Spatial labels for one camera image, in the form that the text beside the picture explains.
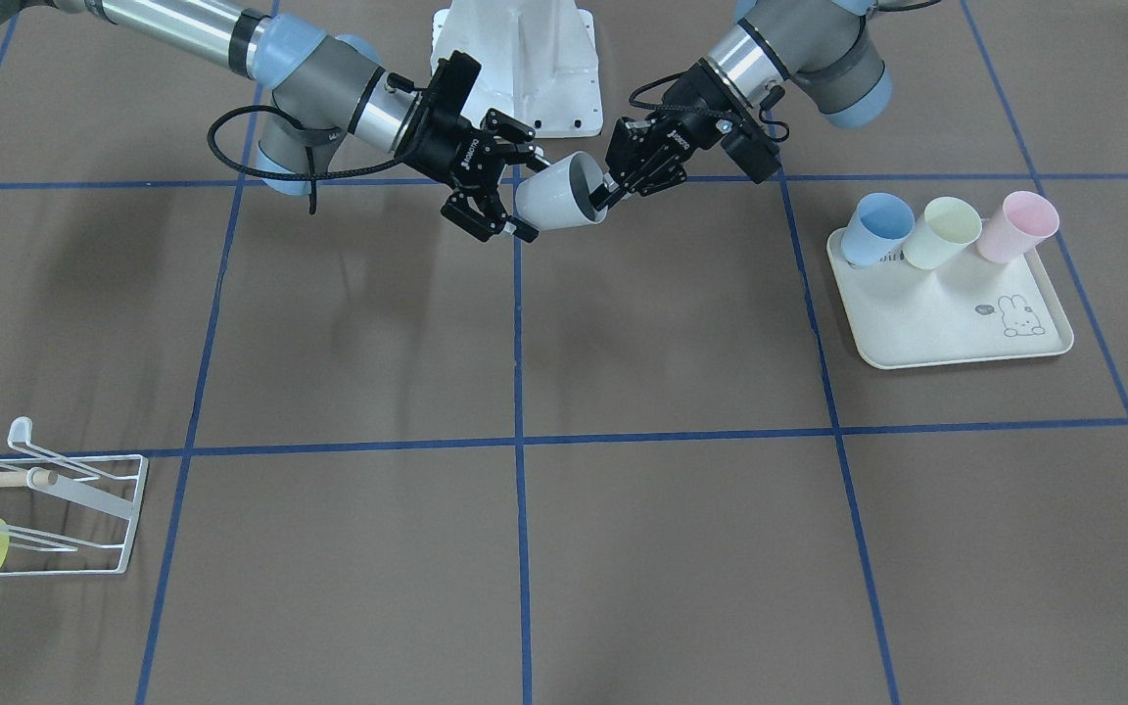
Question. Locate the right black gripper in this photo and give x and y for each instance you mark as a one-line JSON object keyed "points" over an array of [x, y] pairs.
{"points": [[448, 149]]}

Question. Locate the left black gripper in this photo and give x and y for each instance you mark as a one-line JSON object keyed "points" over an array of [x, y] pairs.
{"points": [[685, 125]]}

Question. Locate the grey plastic cup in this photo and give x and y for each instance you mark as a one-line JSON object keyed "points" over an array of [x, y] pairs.
{"points": [[559, 196]]}

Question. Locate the cream plastic cup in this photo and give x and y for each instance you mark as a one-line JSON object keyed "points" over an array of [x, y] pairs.
{"points": [[946, 227]]}

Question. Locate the pink plastic cup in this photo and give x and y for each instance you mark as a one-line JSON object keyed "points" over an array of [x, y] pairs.
{"points": [[1021, 223]]}

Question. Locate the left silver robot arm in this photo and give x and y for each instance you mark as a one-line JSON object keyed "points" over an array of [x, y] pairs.
{"points": [[823, 48]]}

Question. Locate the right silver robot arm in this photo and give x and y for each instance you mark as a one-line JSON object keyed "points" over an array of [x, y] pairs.
{"points": [[335, 113]]}

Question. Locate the white cup drying rack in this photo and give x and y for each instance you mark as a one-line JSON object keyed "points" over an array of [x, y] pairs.
{"points": [[68, 515]]}

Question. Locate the cream plastic tray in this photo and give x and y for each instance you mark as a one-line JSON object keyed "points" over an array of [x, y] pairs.
{"points": [[969, 310]]}

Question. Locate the white camera mast base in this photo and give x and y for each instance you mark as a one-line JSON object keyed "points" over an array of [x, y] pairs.
{"points": [[539, 62]]}

